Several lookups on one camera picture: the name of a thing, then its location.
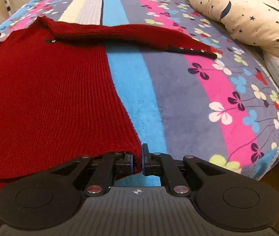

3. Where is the colourful floral striped blanket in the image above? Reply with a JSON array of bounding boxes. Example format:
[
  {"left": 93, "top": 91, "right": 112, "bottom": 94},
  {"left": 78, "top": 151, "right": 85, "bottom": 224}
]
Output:
[{"left": 0, "top": 0, "right": 279, "bottom": 179}]

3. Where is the red knit sweater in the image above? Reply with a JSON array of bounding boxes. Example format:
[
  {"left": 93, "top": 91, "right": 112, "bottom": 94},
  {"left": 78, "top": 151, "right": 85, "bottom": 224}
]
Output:
[{"left": 0, "top": 17, "right": 216, "bottom": 189}]

